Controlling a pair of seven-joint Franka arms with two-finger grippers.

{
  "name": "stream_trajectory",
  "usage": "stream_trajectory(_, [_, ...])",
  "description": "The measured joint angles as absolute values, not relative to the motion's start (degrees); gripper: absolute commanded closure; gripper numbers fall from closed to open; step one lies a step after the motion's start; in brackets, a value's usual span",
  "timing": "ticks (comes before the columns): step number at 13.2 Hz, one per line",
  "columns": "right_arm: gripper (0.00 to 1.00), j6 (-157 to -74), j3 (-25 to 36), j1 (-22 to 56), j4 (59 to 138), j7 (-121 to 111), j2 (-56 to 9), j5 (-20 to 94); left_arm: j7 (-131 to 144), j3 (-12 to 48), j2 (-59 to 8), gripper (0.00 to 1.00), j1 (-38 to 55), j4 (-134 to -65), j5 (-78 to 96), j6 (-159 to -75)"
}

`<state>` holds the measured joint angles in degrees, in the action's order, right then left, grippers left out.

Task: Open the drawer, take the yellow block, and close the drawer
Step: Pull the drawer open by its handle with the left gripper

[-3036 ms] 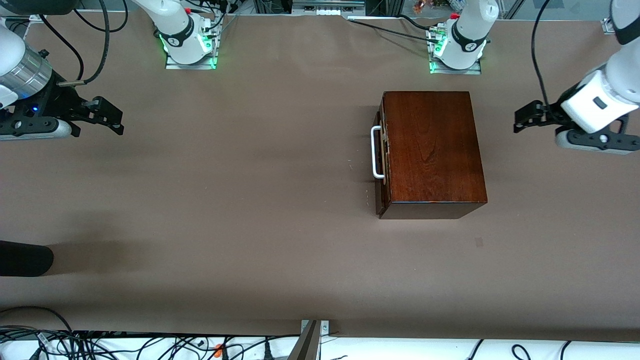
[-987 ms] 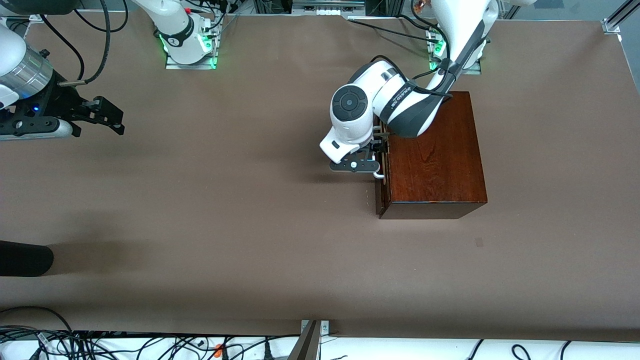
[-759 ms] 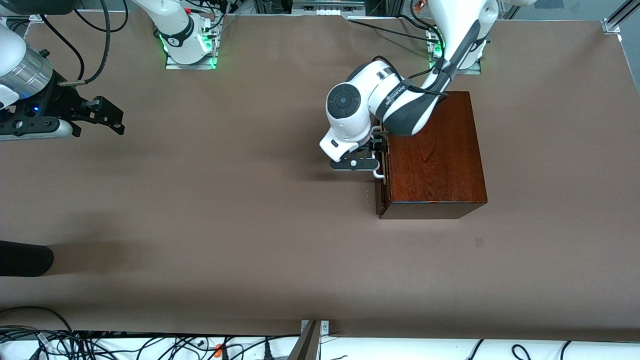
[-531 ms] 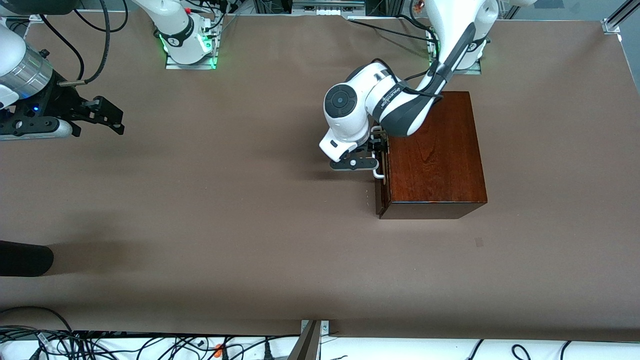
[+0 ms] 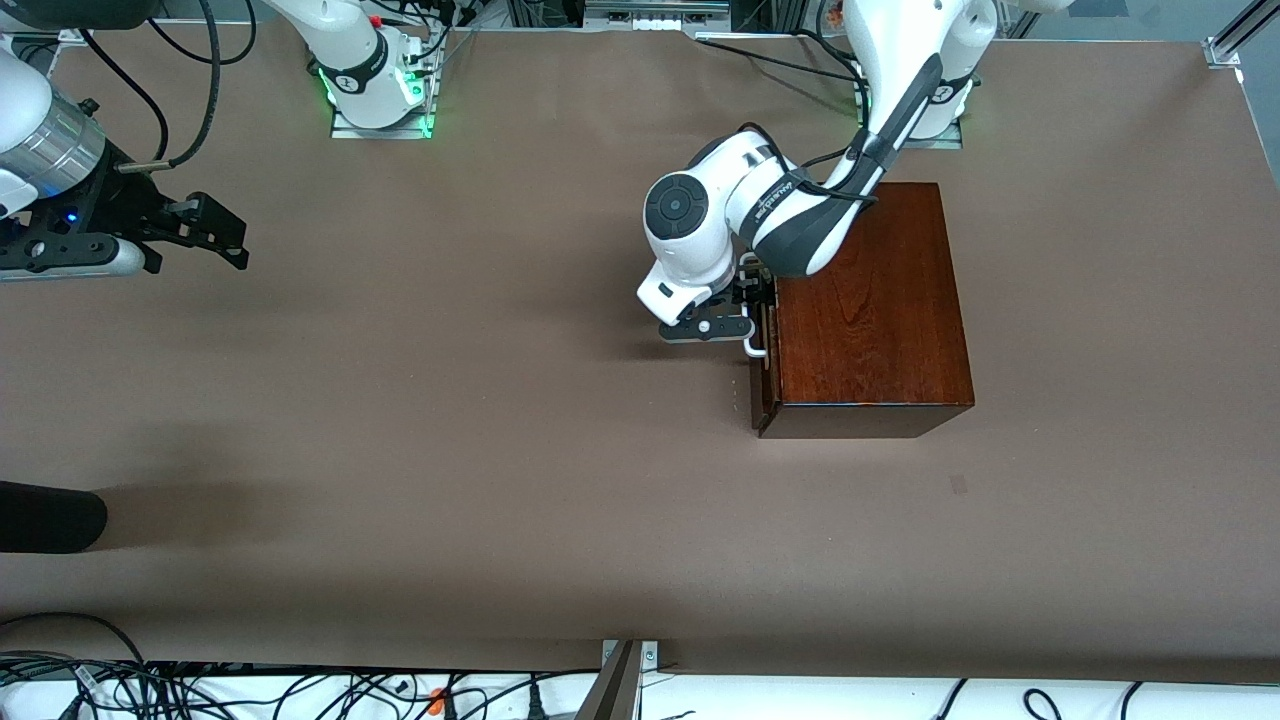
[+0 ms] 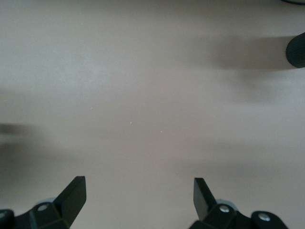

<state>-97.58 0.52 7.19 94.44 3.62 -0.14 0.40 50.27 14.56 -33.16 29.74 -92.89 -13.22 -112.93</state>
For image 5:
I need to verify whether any dark brown wooden cabinet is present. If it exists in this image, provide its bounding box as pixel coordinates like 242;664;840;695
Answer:
752;182;976;439

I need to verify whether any black cable on table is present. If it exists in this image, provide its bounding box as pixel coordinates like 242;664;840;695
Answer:
695;35;867;87

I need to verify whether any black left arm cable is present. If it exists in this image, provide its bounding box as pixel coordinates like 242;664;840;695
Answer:
735;122;881;207

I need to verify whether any grey power strip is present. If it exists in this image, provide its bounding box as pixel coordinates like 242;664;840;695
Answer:
585;0;731;31

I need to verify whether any metal table clamp bracket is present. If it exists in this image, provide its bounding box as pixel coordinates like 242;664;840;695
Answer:
575;640;661;720

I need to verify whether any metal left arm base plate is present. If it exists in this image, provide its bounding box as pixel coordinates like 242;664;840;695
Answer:
858;85;964;151

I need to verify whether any wooden drawer with white handle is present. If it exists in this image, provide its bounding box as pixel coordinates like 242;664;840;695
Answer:
742;262;781;433

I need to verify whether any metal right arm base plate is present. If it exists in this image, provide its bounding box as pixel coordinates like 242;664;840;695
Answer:
330;70;438;141

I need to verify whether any black rounded cylinder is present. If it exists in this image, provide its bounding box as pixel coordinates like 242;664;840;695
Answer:
0;480;109;554

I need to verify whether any black looped cable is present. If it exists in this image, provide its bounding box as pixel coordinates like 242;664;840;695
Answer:
0;612;151;691

